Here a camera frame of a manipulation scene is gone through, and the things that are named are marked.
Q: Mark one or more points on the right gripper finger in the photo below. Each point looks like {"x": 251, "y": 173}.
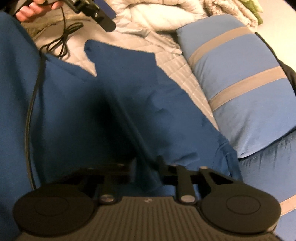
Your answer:
{"x": 179, "y": 177}

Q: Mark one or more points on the blue garment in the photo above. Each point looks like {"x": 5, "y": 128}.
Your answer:
{"x": 131, "y": 110}

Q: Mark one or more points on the person's left hand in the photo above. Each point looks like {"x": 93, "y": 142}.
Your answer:
{"x": 36, "y": 9}

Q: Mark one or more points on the white duvet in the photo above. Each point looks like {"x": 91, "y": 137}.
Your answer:
{"x": 156, "y": 16}

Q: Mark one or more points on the right blue striped pillow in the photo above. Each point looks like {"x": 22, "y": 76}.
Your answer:
{"x": 273, "y": 171}

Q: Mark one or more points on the blue striped pillow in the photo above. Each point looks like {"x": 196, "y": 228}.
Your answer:
{"x": 250, "y": 96}
{"x": 273, "y": 171}

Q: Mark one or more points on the left blue striped pillow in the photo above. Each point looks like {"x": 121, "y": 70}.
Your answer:
{"x": 250, "y": 96}

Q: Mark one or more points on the cream knitted blanket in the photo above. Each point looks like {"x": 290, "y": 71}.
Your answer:
{"x": 234, "y": 8}

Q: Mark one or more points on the black garment on pillows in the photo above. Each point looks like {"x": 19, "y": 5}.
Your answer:
{"x": 290, "y": 73}

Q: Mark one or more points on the green folded blanket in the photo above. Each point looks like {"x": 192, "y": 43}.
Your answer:
{"x": 255, "y": 7}

